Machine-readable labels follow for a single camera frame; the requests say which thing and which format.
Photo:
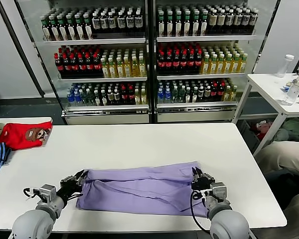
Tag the dark drink bottle grey label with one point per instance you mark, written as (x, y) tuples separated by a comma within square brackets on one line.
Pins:
[(96, 24), (138, 23), (104, 24), (121, 23), (130, 23), (111, 23)]

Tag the cola bottle red cap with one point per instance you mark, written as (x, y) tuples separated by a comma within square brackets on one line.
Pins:
[(89, 66), (74, 66), (191, 63), (82, 66), (198, 63), (183, 63), (176, 63), (67, 67), (220, 92), (97, 66), (59, 67), (161, 64), (124, 96), (131, 96), (168, 64), (214, 93)]

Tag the green garment pile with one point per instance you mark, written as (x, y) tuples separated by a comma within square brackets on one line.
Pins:
[(296, 129)]

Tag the water bottle blue label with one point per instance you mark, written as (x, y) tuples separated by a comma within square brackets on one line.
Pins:
[(77, 99), (70, 99), (167, 96), (160, 96)]

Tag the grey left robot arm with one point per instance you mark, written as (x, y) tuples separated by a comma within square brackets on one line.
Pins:
[(32, 224)]

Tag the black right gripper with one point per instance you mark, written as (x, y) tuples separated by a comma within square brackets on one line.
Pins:
[(203, 184)]

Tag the yellow tea bottle green cap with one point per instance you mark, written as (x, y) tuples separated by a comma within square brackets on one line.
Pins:
[(242, 64), (213, 65), (105, 69), (227, 94), (143, 97), (235, 65), (127, 69), (221, 65), (137, 97), (120, 69), (112, 69), (141, 68), (205, 66), (228, 65), (134, 68), (234, 94)]

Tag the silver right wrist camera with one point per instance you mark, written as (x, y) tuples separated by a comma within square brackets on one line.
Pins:
[(219, 191)]

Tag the dark tea bottle green cap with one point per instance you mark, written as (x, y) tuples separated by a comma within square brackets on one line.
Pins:
[(195, 25), (161, 26), (88, 30), (63, 31), (80, 30), (71, 30), (55, 31), (169, 26), (203, 25), (178, 26), (187, 25), (46, 31)]

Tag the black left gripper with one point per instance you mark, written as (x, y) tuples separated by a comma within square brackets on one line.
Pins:
[(71, 188)]

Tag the red shirt bear print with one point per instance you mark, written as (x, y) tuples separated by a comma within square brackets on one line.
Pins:
[(15, 138)]

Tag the clear bottle green label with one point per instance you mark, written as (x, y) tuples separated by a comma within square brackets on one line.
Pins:
[(90, 98), (84, 99), (174, 96), (181, 95)]

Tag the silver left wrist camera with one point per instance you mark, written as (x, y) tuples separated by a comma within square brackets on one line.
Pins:
[(48, 192)]

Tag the black storage crate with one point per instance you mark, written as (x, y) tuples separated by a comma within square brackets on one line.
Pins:
[(246, 135)]

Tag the dark drink bottle beige label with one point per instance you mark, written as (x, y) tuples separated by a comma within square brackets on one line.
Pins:
[(238, 21), (229, 22), (212, 22), (253, 21), (246, 21), (221, 22)]

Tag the clear bottle white cap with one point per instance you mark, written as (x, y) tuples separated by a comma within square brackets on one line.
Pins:
[(284, 67)]

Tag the small dark bottle white label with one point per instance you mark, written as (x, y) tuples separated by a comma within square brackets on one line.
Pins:
[(207, 94), (188, 95), (116, 97), (110, 98), (194, 95), (97, 99), (104, 98), (201, 95)]

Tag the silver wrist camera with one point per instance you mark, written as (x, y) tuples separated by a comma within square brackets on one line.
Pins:
[(48, 192), (219, 191)]

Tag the purple shirt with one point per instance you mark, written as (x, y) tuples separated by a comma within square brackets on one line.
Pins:
[(139, 189)]

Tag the open beverage display cooler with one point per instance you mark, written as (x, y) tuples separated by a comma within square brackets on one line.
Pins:
[(194, 117), (102, 118)]

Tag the red garment pile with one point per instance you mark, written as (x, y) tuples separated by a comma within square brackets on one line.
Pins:
[(262, 129)]

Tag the white side table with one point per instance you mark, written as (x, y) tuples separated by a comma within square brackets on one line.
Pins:
[(266, 84)]

